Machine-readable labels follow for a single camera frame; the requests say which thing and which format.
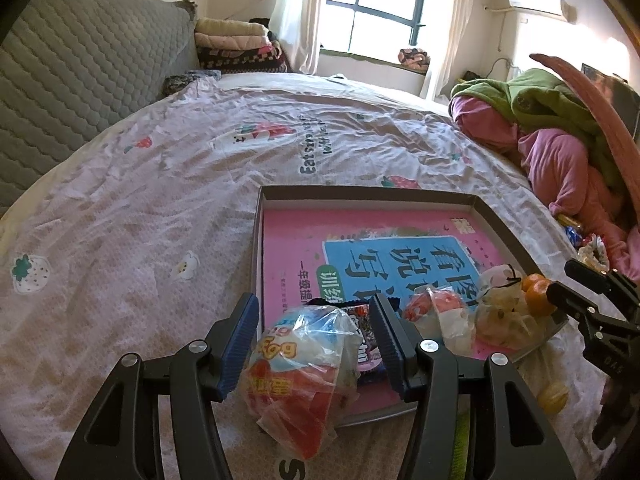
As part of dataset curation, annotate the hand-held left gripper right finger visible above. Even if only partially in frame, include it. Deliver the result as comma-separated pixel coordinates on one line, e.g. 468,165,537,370
369,292,566,480

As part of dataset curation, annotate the white air conditioner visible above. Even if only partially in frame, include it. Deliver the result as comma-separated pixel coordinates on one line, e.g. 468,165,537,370
507,0,576,23

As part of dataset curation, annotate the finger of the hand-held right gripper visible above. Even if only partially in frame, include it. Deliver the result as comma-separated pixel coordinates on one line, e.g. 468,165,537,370
546,282,640,346
565,259,640,306

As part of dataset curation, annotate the pink and blue book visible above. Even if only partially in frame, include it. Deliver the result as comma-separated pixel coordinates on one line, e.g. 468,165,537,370
261,207,531,411

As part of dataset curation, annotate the plastic-wrapped toy egg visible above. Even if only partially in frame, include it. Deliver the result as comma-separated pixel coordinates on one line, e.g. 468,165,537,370
239,307,363,461

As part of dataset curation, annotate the dark patterned folded blanket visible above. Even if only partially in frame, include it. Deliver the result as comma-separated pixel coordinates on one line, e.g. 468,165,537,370
197,45,291,73

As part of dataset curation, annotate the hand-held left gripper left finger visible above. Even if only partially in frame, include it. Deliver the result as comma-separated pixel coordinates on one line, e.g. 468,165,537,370
54,292,261,480

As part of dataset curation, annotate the white mesh pouch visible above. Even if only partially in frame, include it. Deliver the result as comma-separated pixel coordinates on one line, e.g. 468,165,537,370
474,264,543,348

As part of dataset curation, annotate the shallow grey cardboard box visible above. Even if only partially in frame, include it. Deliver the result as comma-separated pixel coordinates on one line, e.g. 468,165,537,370
250,185,571,428

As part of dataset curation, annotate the green fuzzy ring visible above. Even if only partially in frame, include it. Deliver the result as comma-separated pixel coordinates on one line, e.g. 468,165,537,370
450,400,473,480

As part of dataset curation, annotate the dark blue snack packet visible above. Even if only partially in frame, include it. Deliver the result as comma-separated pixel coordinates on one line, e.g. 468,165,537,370
305,297,396,386

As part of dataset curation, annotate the dark floral cloth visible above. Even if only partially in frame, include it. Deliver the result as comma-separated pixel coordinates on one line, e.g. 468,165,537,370
165,71,222,95

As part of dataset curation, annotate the pink cloth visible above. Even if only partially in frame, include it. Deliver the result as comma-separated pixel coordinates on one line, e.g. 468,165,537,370
448,95,640,281

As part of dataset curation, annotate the strawberry printed bed sheet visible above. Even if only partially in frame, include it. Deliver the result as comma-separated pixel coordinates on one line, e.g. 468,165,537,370
0,72,640,480

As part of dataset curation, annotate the cream folded blanket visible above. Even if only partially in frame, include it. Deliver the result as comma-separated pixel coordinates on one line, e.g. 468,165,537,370
195,17,268,36

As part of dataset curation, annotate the salmon curved band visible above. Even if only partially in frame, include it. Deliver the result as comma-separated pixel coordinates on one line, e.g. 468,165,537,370
529,52,640,186

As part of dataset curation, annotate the dark screen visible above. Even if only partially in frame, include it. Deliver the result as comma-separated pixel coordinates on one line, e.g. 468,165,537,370
580,62,640,141

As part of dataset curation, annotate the small crocheted item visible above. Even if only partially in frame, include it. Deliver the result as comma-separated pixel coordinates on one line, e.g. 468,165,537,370
580,234,611,271

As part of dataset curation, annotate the small yellow ball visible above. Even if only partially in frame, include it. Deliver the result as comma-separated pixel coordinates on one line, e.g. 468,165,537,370
537,382,570,415

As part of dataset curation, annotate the white curtain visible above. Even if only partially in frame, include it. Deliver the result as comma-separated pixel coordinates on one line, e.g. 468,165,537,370
272,0,361,76
420,0,481,103

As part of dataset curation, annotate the small orange tangerine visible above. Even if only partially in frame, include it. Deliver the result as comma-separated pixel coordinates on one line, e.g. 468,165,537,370
521,273,558,317

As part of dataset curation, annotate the grey quilted headboard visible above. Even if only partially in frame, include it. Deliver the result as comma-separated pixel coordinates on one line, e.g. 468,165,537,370
0,0,201,216

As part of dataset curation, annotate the patterned cloth bundle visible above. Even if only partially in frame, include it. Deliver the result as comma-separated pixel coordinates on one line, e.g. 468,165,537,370
398,48,431,68

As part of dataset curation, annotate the green cloth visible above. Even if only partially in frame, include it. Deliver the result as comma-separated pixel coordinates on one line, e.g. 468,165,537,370
450,67,626,191

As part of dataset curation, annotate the window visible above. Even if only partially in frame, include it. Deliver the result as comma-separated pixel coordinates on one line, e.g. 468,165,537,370
320,0,453,68

